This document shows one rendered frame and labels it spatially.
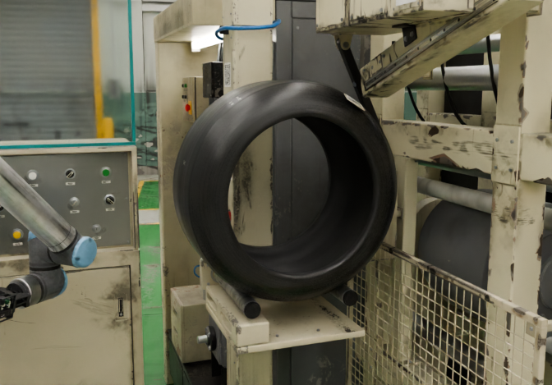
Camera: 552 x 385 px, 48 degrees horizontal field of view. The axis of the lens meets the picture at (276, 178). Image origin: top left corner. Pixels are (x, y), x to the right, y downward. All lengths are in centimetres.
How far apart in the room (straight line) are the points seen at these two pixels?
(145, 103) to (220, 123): 918
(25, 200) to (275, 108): 69
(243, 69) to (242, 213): 45
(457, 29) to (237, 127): 57
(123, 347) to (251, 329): 83
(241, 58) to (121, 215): 75
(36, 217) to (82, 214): 53
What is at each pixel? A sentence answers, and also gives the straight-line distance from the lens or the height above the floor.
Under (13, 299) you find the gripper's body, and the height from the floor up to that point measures 89.
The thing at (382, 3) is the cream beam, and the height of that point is 167.
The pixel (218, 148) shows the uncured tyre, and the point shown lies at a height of 132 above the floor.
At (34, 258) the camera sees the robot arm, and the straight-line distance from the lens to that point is 198.
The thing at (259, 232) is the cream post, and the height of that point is 101.
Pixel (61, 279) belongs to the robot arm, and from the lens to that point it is 201.
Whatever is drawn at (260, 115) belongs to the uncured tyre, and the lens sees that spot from 152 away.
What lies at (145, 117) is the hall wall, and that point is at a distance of 1070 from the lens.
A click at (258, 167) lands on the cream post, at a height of 122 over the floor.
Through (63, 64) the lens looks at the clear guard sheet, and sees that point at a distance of 220.
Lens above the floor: 147
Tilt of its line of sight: 8 degrees down
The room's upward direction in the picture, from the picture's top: straight up
